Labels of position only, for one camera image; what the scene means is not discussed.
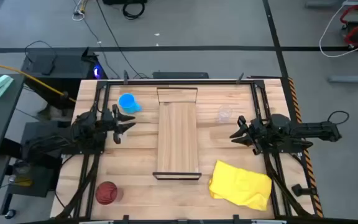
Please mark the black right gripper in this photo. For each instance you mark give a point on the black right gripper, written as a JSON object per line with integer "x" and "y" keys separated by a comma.
{"x": 255, "y": 137}

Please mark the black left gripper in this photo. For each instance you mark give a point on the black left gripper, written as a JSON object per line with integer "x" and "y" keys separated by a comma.
{"x": 117, "y": 124}

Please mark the blue plastic mug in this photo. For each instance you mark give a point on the blue plastic mug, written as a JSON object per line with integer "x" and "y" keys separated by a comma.
{"x": 127, "y": 102}

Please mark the clear glass mug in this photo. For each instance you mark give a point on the clear glass mug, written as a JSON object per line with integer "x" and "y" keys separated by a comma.
{"x": 225, "y": 113}

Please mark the red ribbed tumbler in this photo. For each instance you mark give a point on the red ribbed tumbler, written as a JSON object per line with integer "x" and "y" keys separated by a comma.
{"x": 106, "y": 193}

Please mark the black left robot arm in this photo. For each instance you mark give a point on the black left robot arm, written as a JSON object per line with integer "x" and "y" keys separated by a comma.
{"x": 85, "y": 127}

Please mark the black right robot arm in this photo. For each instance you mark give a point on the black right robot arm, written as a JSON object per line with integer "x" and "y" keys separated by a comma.
{"x": 315, "y": 129}

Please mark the yellow cloth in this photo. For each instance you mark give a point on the yellow cloth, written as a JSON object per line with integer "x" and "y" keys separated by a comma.
{"x": 241, "y": 185}

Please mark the black yellow hazard tape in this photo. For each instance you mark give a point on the black yellow hazard tape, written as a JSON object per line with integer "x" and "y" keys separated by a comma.
{"x": 294, "y": 102}

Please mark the black clamp knob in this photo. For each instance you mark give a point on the black clamp knob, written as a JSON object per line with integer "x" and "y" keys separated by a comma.
{"x": 300, "y": 189}

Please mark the black computer tower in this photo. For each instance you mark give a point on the black computer tower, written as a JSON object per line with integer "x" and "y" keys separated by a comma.
{"x": 70, "y": 65}

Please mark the small black device on tower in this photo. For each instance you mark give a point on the small black device on tower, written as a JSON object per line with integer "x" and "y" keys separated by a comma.
{"x": 47, "y": 67}

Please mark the black equipment cart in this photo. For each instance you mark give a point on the black equipment cart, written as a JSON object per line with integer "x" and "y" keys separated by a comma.
{"x": 39, "y": 186}

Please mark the small yellow object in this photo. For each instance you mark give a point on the small yellow object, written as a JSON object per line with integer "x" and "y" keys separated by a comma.
{"x": 23, "y": 182}

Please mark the grey metal floor foot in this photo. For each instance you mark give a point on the grey metal floor foot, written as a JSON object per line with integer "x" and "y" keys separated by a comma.
{"x": 353, "y": 79}

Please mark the mint green stapler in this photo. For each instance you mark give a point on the mint green stapler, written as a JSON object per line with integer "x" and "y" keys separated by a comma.
{"x": 0, "y": 85}

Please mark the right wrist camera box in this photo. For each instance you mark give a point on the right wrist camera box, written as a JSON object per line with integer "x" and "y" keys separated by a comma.
{"x": 254, "y": 125}

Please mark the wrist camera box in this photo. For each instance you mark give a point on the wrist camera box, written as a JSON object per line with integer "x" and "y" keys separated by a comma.
{"x": 254, "y": 125}
{"x": 108, "y": 115}

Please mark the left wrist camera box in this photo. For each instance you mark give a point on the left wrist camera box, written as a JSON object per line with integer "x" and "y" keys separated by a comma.
{"x": 108, "y": 115}

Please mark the wooden shelf with black frame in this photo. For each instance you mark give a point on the wooden shelf with black frame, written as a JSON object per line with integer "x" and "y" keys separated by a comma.
{"x": 177, "y": 140}

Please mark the black aluminium table frame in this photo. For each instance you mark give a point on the black aluminium table frame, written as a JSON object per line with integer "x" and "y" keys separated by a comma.
{"x": 216, "y": 82}

